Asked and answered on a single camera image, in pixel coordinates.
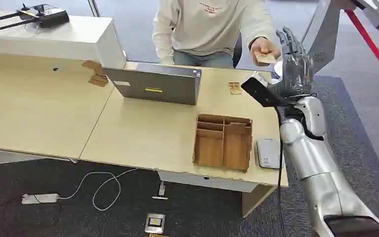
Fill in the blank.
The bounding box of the person's left hand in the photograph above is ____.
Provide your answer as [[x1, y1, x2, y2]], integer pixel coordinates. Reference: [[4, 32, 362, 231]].
[[249, 37, 281, 62]]

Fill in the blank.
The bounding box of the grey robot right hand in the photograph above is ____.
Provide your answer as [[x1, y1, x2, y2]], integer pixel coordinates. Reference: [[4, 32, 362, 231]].
[[269, 27, 315, 99]]

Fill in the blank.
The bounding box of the dark chair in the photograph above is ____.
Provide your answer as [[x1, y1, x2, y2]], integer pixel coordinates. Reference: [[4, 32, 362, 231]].
[[232, 32, 243, 69]]

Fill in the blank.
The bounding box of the grey metal panel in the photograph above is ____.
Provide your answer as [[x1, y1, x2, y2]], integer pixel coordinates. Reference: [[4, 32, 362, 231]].
[[302, 0, 357, 75]]

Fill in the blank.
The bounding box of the small wooden card stand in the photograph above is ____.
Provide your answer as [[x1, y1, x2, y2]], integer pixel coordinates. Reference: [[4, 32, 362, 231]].
[[228, 81, 242, 96]]

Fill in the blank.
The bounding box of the person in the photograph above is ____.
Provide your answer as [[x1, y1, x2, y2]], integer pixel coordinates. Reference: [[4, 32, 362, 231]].
[[152, 0, 281, 69]]

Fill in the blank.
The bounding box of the red barrier strip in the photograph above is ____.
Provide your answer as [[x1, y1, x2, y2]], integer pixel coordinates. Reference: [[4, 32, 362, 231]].
[[344, 8, 379, 89]]

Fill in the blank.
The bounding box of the pale grey card reader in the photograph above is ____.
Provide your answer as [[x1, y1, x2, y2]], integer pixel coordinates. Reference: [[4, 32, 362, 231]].
[[255, 138, 282, 170]]

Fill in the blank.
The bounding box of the wooden compartment box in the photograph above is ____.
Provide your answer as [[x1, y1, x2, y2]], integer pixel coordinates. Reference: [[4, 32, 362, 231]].
[[192, 113, 254, 173]]

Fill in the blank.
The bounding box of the grey laptop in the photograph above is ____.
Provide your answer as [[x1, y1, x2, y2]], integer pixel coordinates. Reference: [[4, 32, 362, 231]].
[[103, 62, 202, 106]]

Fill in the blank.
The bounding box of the brown cardboard piece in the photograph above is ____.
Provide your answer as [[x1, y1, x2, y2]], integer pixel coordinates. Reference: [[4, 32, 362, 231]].
[[81, 59, 110, 88]]

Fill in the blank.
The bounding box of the grey metal pole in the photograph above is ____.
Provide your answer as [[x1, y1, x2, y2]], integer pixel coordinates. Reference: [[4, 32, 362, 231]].
[[87, 0, 101, 18]]

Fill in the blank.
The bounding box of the white plug adapter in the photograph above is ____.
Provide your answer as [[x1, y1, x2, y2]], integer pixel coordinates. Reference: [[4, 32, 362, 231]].
[[152, 181, 169, 200]]

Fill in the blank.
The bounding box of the white counter block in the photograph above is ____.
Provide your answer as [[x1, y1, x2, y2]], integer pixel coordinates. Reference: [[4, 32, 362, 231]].
[[0, 9, 127, 70]]

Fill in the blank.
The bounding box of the silver floor socket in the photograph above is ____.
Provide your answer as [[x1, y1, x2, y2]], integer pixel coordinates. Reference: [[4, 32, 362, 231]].
[[144, 213, 166, 235]]

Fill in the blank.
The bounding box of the black router with antennas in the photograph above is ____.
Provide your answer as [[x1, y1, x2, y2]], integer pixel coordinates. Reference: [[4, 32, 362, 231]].
[[0, 3, 70, 32]]

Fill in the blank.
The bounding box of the white power strip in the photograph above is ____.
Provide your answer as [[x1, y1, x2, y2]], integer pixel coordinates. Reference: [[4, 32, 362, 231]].
[[21, 193, 60, 205]]

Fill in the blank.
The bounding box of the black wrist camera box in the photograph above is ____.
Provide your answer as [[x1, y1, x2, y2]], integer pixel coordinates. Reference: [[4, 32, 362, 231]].
[[240, 73, 287, 108]]

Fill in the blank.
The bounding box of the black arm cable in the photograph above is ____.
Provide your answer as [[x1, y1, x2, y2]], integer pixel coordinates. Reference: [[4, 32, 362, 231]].
[[274, 105, 287, 237]]

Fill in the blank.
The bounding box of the white cable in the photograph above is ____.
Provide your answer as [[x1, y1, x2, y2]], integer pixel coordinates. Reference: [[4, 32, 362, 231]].
[[58, 168, 139, 212]]

